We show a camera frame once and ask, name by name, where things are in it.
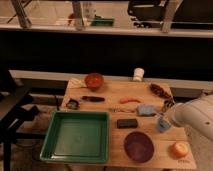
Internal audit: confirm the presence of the blue towel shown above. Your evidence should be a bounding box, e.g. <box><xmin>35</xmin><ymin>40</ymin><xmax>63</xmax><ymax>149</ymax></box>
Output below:
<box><xmin>137</xmin><ymin>104</ymin><xmax>156</xmax><ymax>117</ymax></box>

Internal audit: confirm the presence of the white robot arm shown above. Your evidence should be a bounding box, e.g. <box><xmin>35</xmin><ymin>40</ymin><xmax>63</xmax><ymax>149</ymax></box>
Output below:
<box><xmin>165</xmin><ymin>95</ymin><xmax>213</xmax><ymax>141</ymax></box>

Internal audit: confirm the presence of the white paper cup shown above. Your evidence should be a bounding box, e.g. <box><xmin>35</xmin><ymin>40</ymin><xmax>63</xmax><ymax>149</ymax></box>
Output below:
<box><xmin>133</xmin><ymin>68</ymin><xmax>145</xmax><ymax>82</ymax></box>

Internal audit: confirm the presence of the blue plastic cup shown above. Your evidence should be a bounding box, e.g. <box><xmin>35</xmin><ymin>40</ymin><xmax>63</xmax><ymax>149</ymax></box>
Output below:
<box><xmin>156</xmin><ymin>117</ymin><xmax>171</xmax><ymax>133</ymax></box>

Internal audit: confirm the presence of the orange bowl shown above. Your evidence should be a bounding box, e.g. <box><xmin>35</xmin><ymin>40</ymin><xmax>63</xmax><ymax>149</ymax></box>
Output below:
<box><xmin>84</xmin><ymin>73</ymin><xmax>104</xmax><ymax>90</ymax></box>

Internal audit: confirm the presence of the orange carrot toy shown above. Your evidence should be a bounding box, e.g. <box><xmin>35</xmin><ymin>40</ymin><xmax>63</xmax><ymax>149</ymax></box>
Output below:
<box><xmin>119</xmin><ymin>97</ymin><xmax>141</xmax><ymax>104</ymax></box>

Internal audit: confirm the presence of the metal fork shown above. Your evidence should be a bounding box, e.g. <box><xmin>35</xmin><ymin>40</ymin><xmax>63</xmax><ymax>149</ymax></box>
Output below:
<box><xmin>108</xmin><ymin>108</ymin><xmax>135</xmax><ymax>113</ymax></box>

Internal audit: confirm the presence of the yellow cloth piece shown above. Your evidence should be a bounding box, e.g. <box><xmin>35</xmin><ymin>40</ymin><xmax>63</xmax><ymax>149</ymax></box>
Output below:
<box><xmin>68</xmin><ymin>78</ymin><xmax>86</xmax><ymax>89</ymax></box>

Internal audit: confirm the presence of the black rectangular block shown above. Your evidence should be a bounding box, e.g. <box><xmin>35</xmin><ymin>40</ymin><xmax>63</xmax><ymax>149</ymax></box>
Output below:
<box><xmin>117</xmin><ymin>119</ymin><xmax>138</xmax><ymax>129</ymax></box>

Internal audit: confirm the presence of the green plastic tray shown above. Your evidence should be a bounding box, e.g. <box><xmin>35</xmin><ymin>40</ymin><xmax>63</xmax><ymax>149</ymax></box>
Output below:
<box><xmin>40</xmin><ymin>111</ymin><xmax>109</xmax><ymax>164</ymax></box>

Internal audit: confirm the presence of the purple plate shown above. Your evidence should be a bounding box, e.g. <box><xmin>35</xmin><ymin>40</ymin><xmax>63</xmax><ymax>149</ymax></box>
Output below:
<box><xmin>124</xmin><ymin>131</ymin><xmax>154</xmax><ymax>163</ymax></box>

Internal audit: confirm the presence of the orange apple toy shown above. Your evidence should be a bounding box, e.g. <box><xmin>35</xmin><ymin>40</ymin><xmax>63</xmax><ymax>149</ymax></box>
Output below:
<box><xmin>170</xmin><ymin>142</ymin><xmax>189</xmax><ymax>158</ymax></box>

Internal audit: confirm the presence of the black table frame left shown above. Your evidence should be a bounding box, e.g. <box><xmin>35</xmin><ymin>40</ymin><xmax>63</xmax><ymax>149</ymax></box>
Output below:
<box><xmin>0</xmin><ymin>86</ymin><xmax>44</xmax><ymax>171</ymax></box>

